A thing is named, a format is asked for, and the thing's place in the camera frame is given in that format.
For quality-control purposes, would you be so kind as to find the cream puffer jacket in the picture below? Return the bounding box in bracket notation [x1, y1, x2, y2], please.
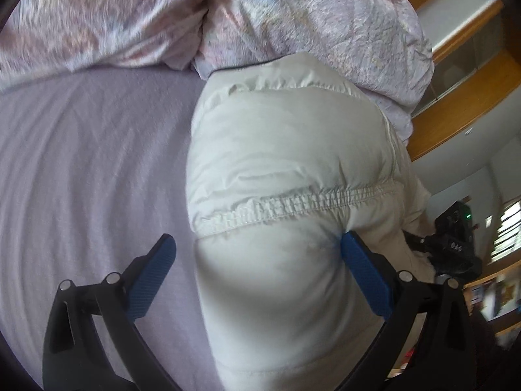
[186, 53, 434, 390]

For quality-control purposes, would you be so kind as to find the lilac bed sheet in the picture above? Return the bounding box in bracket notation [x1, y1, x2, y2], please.
[1, 67, 222, 390]

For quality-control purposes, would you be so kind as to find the floral pink duvet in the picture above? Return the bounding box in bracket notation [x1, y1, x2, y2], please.
[1, 0, 434, 140]

